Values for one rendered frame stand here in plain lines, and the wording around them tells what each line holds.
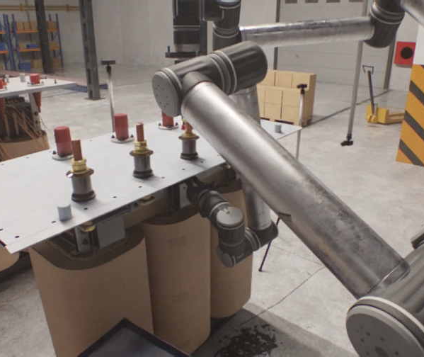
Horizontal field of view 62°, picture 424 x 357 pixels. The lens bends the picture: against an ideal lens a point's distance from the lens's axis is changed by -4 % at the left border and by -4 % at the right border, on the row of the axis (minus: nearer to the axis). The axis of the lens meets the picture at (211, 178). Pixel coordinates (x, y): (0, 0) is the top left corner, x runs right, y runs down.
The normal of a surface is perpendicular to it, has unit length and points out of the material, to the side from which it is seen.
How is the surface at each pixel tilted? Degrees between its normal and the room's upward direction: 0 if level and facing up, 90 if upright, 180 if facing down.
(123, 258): 90
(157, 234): 90
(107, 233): 90
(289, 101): 90
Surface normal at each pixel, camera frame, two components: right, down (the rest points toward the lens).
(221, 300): 0.15, 0.37
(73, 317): -0.33, 0.36
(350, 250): -0.40, -0.27
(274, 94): -0.60, 0.30
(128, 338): 0.00, -0.92
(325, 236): -0.55, -0.11
